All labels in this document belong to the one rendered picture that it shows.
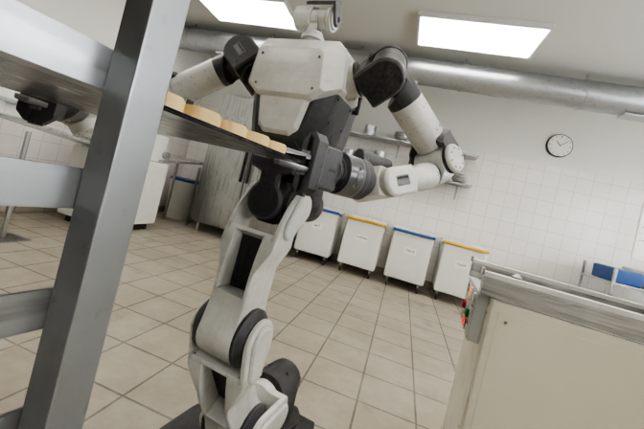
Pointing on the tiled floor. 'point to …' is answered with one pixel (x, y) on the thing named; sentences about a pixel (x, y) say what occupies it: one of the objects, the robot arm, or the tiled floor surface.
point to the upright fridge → (227, 173)
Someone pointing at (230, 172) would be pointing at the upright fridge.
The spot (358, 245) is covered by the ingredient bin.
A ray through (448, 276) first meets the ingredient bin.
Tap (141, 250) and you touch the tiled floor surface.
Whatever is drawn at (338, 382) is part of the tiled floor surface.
